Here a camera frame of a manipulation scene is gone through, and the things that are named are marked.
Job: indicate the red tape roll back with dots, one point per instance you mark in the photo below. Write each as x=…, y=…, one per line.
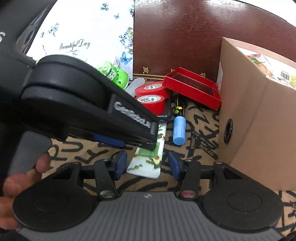
x=155, y=88

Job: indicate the brown cardboard box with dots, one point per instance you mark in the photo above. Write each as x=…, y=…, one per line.
x=257, y=115

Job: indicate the translucent white plastic case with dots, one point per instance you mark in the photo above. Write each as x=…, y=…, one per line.
x=134, y=85

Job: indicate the white green hand cream tube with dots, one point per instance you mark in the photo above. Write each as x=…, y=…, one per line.
x=148, y=163

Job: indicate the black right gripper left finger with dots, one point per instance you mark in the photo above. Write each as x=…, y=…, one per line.
x=107, y=171

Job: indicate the red tape roll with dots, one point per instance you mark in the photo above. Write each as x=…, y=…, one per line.
x=154, y=103
x=155, y=88

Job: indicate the white floral gift bag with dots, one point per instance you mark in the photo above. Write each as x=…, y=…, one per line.
x=92, y=31

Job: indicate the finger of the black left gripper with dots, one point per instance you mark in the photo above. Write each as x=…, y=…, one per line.
x=117, y=122

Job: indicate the person's left hand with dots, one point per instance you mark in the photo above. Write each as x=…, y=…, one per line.
x=14, y=185

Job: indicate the dark brown wooden board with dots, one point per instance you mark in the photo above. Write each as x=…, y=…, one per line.
x=188, y=34

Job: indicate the green tape dispenser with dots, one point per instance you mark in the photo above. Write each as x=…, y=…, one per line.
x=114, y=74

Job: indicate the blue capped marker pen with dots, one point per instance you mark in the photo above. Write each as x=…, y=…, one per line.
x=179, y=128

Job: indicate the red shallow box lid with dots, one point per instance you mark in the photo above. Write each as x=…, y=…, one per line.
x=193, y=86

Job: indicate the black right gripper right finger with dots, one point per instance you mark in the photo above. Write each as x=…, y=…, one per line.
x=189, y=173

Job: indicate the red tape roll front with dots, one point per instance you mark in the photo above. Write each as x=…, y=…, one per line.
x=154, y=103

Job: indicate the black phone case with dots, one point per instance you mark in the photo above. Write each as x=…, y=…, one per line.
x=167, y=114

